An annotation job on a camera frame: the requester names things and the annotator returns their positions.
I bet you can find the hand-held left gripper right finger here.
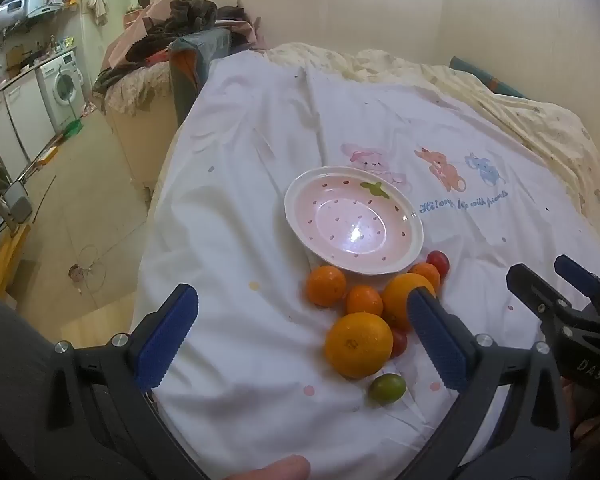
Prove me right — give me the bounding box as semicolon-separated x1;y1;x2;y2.
406;287;572;480

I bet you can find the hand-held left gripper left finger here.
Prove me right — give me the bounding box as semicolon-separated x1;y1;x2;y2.
45;283;216;480

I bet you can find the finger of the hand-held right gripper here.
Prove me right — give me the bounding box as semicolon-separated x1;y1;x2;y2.
506;263;579;329
554;254;600;311

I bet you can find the red cherry tomato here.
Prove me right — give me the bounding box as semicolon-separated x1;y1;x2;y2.
426;250;451;281
389;327;409;358

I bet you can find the large orange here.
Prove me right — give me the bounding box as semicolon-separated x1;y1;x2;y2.
324;312;395;380
381;272;437;332

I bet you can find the small tangerine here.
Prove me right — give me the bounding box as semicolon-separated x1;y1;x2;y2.
305;265;347;308
346;285;384;318
409;262;442;293

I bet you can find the pink strawberry-print plate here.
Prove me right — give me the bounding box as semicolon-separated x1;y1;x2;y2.
284;165;425;276

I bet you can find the person's left hand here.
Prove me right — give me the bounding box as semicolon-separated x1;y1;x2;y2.
222;455;312;480

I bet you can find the small green fruit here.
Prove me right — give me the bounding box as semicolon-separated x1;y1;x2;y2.
368;373;407;406

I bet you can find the person's grey clothing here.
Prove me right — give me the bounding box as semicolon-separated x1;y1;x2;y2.
0;290;56;480

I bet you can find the cream floral quilt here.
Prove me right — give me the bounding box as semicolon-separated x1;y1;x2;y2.
260;42;600;271

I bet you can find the white animal-print blanket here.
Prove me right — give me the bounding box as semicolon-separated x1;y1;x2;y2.
137;47;600;480

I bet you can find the grey chair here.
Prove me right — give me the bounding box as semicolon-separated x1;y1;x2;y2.
2;182;33;226

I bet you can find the teal pillow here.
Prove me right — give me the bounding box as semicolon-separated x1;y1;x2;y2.
449;56;526;98

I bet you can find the beige floral cloth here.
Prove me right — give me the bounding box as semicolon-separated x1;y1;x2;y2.
102;62;173;116

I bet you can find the white kitchen cabinet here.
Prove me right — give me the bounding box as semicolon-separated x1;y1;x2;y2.
0;77;56;181

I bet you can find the teal grey cushion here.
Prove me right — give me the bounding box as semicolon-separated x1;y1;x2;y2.
170;27;231;126

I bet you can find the white washing machine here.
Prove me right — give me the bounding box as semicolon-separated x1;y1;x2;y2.
35;51;86;128

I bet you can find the pile of clothes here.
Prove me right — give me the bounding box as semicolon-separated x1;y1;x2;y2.
92;0;261;96

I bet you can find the thin wire loop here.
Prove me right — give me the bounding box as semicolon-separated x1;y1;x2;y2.
70;245;111;296

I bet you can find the yellow wooden frame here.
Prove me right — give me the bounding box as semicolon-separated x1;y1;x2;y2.
0;200;31;301

